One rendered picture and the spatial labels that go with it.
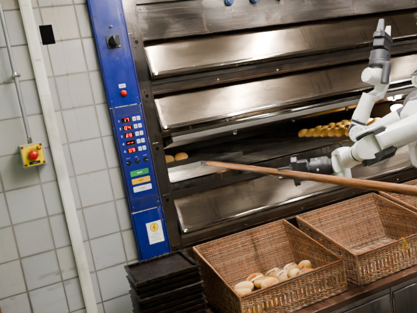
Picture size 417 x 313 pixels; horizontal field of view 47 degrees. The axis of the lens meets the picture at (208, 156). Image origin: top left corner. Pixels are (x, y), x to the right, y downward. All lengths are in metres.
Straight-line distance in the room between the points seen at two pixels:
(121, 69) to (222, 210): 0.87
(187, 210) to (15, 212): 0.81
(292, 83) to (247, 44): 0.34
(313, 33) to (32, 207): 1.74
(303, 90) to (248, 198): 0.68
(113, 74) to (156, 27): 0.33
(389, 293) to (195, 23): 1.61
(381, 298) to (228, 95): 1.23
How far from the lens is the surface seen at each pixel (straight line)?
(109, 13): 2.33
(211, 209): 2.46
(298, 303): 2.22
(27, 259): 2.31
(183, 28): 2.47
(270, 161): 2.60
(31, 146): 2.17
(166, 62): 2.38
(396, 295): 2.49
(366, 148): 1.78
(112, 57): 2.29
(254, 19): 2.64
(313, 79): 2.78
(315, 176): 1.82
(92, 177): 2.28
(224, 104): 2.47
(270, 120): 2.42
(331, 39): 2.86
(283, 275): 2.48
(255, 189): 2.58
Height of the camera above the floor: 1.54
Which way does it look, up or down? 6 degrees down
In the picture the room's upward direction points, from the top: 10 degrees counter-clockwise
